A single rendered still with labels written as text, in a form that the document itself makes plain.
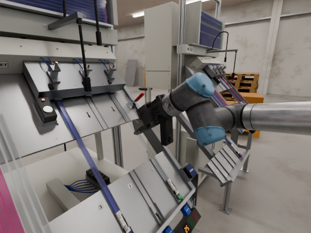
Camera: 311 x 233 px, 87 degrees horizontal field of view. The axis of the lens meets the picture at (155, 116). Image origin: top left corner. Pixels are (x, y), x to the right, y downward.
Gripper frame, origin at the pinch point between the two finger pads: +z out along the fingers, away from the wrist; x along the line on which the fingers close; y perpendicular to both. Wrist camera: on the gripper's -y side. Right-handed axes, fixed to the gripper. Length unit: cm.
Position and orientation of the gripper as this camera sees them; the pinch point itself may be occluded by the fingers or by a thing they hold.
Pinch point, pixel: (138, 133)
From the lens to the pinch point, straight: 68.2
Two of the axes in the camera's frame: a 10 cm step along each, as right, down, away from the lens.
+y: -4.5, -8.8, 1.2
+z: -6.2, 4.1, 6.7
